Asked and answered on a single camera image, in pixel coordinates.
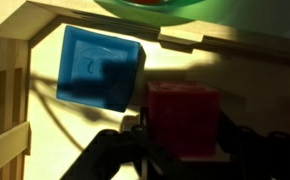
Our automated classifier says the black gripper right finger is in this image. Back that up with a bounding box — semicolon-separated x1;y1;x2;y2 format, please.
214;111;290;180

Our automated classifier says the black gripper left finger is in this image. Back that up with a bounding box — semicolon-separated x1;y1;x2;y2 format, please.
60;108;166;180

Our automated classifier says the pink block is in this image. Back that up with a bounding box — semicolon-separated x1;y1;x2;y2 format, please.
146;79;221;158

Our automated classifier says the blue block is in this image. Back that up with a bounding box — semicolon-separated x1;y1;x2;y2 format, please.
55;25;147;113

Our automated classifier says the wooden tray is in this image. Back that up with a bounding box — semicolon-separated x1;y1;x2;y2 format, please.
0;0;290;180

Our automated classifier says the green plastic bowl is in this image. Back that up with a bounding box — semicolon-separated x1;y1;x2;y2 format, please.
94;0;243;28

